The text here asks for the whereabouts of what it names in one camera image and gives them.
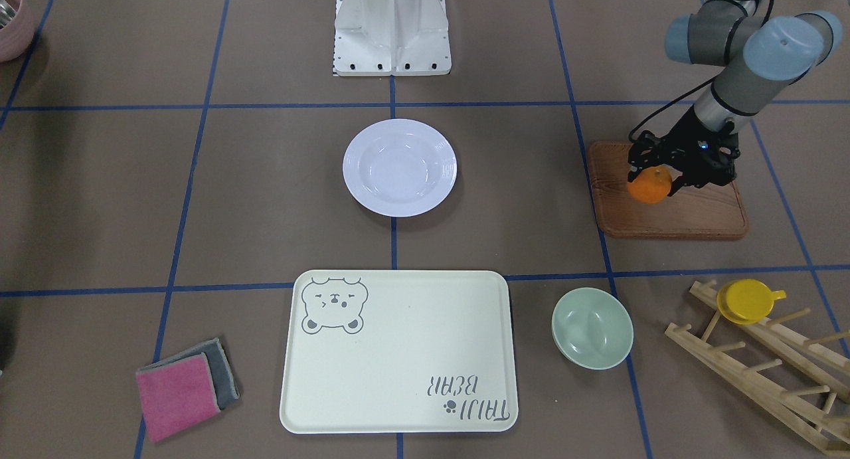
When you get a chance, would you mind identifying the orange fruit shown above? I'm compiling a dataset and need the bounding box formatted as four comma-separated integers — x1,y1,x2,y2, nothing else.
626,166,672,205

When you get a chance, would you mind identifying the white round plate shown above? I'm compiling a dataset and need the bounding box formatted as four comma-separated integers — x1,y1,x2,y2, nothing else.
342,119,459,217

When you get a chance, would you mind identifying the grey cloth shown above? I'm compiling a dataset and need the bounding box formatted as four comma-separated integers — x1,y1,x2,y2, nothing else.
136,337,240,411

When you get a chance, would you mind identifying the cream bear tray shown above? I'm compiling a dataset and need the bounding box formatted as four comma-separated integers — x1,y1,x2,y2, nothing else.
279,270,519,434

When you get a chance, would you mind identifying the pink pot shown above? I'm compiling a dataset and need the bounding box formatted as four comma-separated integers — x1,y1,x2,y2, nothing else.
1,0,36,63

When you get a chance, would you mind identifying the wooden brown tray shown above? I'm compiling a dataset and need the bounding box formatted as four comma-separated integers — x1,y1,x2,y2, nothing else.
586,141,749,240

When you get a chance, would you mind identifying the mint green bowl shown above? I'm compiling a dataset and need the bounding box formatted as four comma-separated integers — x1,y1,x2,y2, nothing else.
551,287,634,371

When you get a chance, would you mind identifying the pink cloth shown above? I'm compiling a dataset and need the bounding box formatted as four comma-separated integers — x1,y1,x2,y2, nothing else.
135,353,221,442

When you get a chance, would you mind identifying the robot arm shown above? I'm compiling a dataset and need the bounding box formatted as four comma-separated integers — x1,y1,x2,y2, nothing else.
626,0,843,203

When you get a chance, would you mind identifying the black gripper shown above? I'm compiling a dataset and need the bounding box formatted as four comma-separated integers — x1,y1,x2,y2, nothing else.
628,108,740,197

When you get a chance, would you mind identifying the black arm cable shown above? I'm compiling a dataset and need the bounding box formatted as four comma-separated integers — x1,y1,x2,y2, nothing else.
628,0,784,146

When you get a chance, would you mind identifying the yellow cup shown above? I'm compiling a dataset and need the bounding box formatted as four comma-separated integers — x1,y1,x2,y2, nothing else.
716,278,787,325

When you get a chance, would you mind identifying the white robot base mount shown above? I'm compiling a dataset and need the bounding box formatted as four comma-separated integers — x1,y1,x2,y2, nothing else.
332,0,452,77

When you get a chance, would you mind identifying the wooden dish rack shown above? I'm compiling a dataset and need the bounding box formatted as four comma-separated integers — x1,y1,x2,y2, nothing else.
664,281,849,458

